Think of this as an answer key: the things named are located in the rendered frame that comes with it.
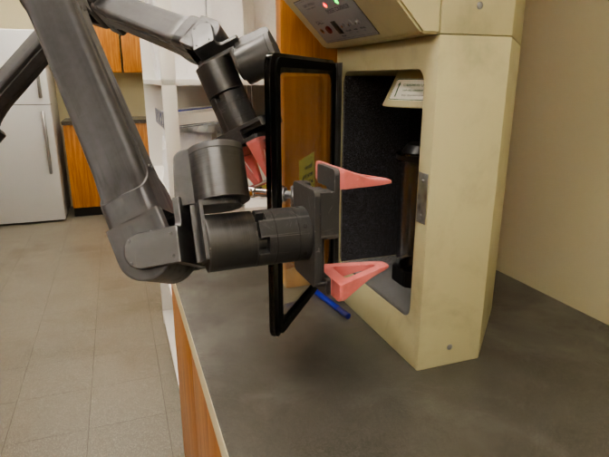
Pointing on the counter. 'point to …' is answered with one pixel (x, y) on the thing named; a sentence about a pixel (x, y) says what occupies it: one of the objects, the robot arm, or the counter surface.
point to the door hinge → (338, 138)
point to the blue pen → (333, 305)
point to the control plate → (349, 11)
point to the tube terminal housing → (450, 175)
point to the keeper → (421, 198)
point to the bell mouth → (406, 91)
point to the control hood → (387, 21)
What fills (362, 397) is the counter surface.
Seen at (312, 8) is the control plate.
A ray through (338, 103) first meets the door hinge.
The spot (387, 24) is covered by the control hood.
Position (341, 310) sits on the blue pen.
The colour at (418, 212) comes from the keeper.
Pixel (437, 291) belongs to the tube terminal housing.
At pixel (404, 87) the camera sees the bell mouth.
